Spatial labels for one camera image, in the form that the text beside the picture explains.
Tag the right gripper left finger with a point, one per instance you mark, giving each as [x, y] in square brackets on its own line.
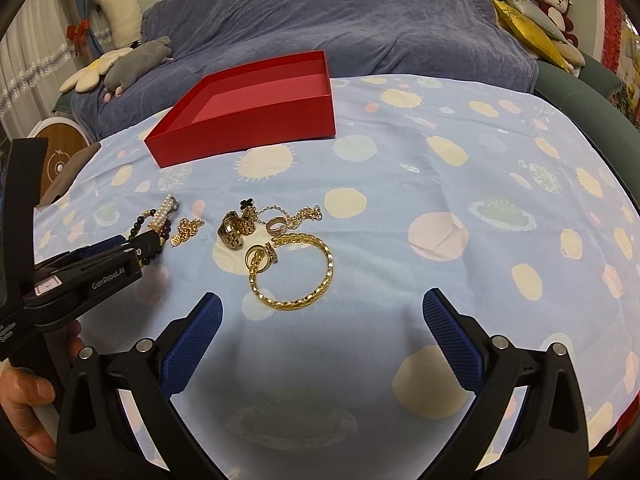
[95, 438]

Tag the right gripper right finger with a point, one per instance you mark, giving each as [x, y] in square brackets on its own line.
[549, 439]

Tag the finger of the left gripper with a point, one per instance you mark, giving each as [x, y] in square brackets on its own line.
[142, 254]

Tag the gold chain bangle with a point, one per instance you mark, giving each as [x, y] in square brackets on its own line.
[302, 275]

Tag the gold wide rings cluster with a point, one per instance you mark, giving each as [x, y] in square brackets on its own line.
[234, 227]

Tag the person's left hand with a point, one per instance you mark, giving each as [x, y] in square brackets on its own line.
[21, 392]

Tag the brown phone case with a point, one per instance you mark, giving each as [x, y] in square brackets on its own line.
[53, 188]

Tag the gold hoop earring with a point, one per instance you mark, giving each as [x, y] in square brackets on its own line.
[259, 258]

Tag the round wooden white fan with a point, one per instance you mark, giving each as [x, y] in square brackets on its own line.
[65, 139]

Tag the white flower cushion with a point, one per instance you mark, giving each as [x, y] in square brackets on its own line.
[88, 78]

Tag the grey mole plush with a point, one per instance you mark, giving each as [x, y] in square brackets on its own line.
[140, 61]

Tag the red cardboard tray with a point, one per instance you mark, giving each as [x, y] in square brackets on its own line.
[272, 101]

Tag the blue planet-print cloth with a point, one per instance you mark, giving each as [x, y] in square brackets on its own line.
[493, 196]

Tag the white sheer curtain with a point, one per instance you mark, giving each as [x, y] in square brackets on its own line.
[35, 60]

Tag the red curtain bow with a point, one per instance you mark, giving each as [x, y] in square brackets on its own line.
[77, 34]

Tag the white alpaca plush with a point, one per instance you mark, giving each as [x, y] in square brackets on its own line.
[125, 20]

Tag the blue curtain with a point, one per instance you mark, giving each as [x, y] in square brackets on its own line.
[82, 0]

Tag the green sofa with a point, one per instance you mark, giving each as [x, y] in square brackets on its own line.
[608, 131]

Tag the purple-blue sofa blanket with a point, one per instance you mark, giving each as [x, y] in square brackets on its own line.
[454, 39]

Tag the gold yellow pillow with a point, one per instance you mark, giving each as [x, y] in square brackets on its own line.
[530, 34]

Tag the silver grey pillow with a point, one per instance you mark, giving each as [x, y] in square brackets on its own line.
[534, 13]

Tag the red door garland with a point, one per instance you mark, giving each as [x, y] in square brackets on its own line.
[612, 36]

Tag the red monkey plush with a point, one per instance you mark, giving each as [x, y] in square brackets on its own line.
[557, 12]

